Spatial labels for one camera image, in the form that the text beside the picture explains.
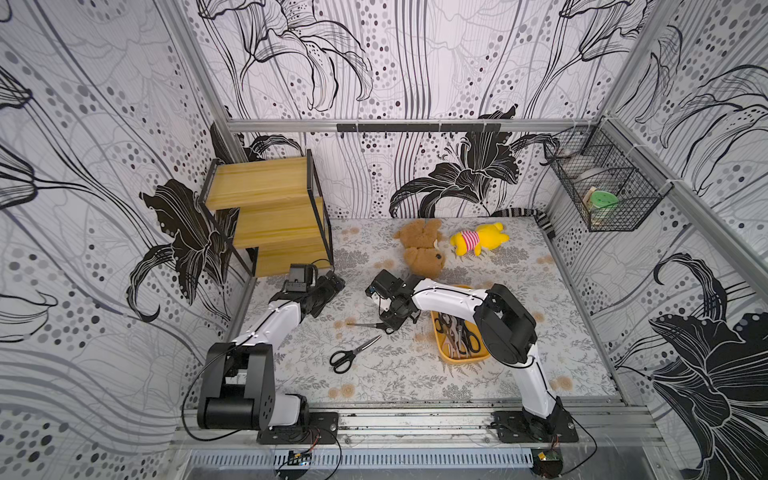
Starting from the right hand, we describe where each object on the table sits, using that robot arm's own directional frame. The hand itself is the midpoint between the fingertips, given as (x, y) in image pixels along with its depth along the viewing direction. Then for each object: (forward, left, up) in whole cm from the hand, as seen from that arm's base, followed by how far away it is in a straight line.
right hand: (395, 314), depth 95 cm
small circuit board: (-38, +23, 0) cm, 45 cm away
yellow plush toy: (+27, -33, +7) cm, 43 cm away
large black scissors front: (-15, +15, +3) cm, 22 cm away
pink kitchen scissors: (-7, -17, +5) cm, 19 cm away
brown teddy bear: (+17, -9, +10) cm, 21 cm away
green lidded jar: (+16, -57, +33) cm, 68 cm away
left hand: (+3, +17, +9) cm, 19 cm away
